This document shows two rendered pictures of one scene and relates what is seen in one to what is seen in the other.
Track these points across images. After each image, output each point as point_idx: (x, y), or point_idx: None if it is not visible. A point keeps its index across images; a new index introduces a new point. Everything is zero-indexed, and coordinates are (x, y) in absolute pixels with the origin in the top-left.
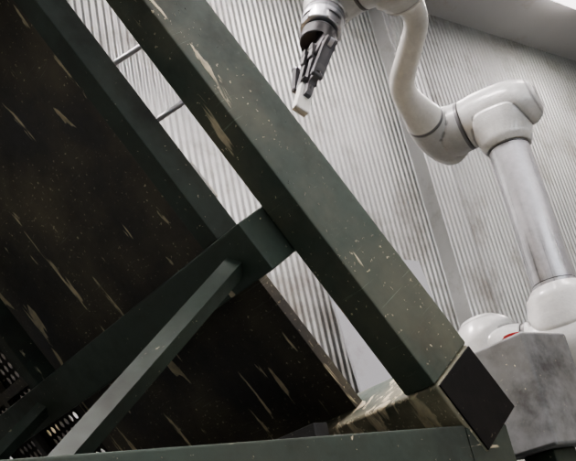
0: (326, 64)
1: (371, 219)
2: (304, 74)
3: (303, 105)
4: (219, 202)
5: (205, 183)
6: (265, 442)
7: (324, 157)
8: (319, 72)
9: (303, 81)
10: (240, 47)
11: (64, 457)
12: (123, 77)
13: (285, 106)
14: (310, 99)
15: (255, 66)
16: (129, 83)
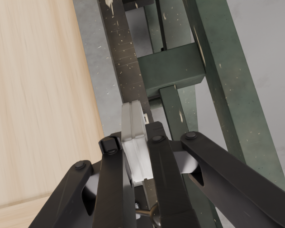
0: (235, 161)
1: (226, 1)
2: (134, 218)
3: (144, 121)
4: (180, 102)
5: (184, 117)
6: (190, 35)
7: (244, 54)
8: (179, 170)
9: (131, 189)
10: (278, 157)
11: (194, 85)
12: (210, 205)
13: (259, 101)
14: (143, 120)
15: (272, 139)
16: (208, 200)
